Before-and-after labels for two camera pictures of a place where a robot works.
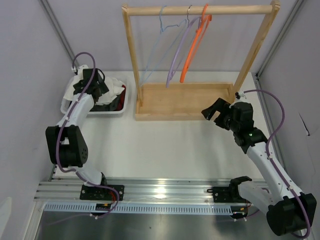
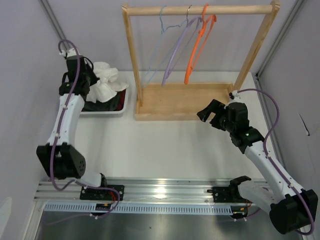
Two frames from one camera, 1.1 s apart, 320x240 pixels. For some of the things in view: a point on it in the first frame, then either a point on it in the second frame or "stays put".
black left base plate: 102,193 stays put
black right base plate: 227,194 stays put
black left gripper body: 103,89 to 89,76
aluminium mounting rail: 137,189 stays put
